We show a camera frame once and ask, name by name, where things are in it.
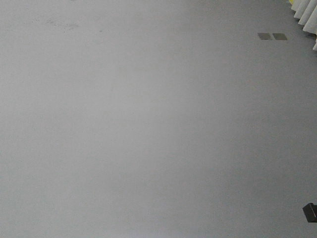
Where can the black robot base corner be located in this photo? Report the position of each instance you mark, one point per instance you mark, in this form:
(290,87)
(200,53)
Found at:
(310,212)

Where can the left grey floor plate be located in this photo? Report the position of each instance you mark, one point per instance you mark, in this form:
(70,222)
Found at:
(264,36)

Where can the grey floor plate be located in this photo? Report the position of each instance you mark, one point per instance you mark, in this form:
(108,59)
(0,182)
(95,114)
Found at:
(264,36)
(280,36)

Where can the right grey floor plate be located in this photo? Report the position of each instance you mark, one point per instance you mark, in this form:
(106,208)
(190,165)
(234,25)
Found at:
(280,36)

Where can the white pleated curtain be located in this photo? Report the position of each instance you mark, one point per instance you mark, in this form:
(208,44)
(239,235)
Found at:
(306,13)

